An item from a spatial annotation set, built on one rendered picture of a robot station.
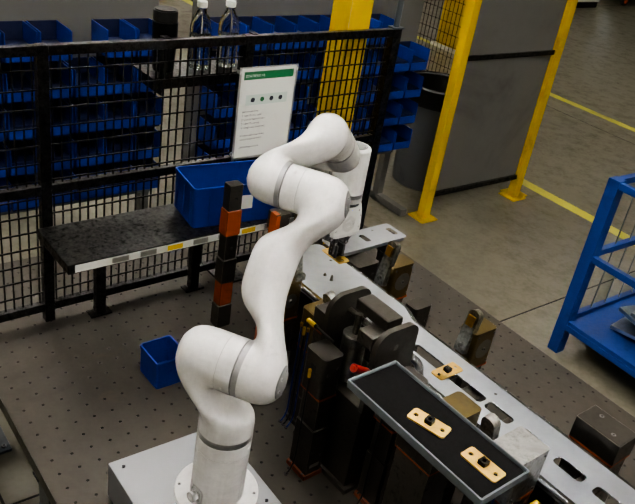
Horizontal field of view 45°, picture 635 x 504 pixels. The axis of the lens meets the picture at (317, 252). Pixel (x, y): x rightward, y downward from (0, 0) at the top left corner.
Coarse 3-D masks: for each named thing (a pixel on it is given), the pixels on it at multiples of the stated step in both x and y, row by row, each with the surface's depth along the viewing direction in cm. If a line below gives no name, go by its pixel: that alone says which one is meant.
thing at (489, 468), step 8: (472, 448) 145; (464, 456) 143; (472, 456) 143; (480, 456) 144; (472, 464) 142; (480, 464) 142; (488, 464) 142; (488, 472) 140; (496, 472) 141; (504, 472) 141; (496, 480) 139
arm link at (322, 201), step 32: (288, 192) 158; (320, 192) 157; (320, 224) 156; (256, 256) 157; (288, 256) 156; (256, 288) 155; (288, 288) 158; (256, 320) 154; (256, 352) 151; (256, 384) 150
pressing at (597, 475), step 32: (320, 256) 233; (320, 288) 217; (416, 320) 211; (448, 352) 199; (448, 384) 188; (480, 384) 190; (480, 416) 179; (512, 416) 181; (576, 448) 174; (544, 480) 163; (576, 480) 165; (608, 480) 167
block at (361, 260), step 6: (348, 258) 239; (354, 258) 239; (360, 258) 240; (366, 258) 240; (372, 258) 241; (354, 264) 236; (360, 264) 236; (366, 264) 237; (372, 264) 238; (360, 270) 235; (366, 270) 237; (372, 270) 239; (372, 276) 241
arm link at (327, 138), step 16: (320, 128) 164; (336, 128) 165; (288, 144) 162; (304, 144) 162; (320, 144) 163; (336, 144) 165; (352, 144) 176; (256, 160) 162; (272, 160) 161; (288, 160) 163; (304, 160) 165; (320, 160) 167; (336, 160) 177; (256, 176) 160; (272, 176) 159; (256, 192) 161; (272, 192) 159
